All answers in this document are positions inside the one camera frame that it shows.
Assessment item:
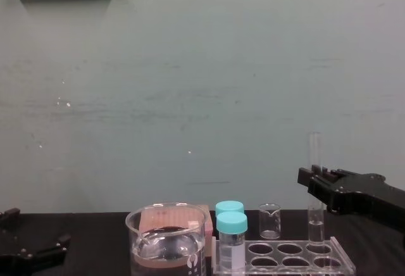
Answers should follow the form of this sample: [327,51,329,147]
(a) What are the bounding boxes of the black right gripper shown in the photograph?
[297,164,405,242]

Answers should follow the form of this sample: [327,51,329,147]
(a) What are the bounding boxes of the clear glass test tube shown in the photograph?
[308,131,326,255]

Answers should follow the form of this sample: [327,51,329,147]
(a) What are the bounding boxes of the large glass beaker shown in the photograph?
[125,202,214,276]

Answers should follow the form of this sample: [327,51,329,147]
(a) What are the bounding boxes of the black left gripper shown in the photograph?
[0,207,72,276]

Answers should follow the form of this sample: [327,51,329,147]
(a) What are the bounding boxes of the clear vial with teal cap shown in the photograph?
[215,200,246,226]
[215,211,249,270]

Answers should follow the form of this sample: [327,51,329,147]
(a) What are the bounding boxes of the pink cardboard box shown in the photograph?
[139,204,218,276]

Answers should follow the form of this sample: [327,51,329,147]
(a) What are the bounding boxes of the black table cloth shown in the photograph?
[0,210,405,276]

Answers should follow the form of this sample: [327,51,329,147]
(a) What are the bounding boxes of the small glass beaker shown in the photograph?
[258,203,282,240]

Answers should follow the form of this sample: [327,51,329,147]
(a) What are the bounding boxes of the clear acrylic test tube rack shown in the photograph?
[211,235,357,276]

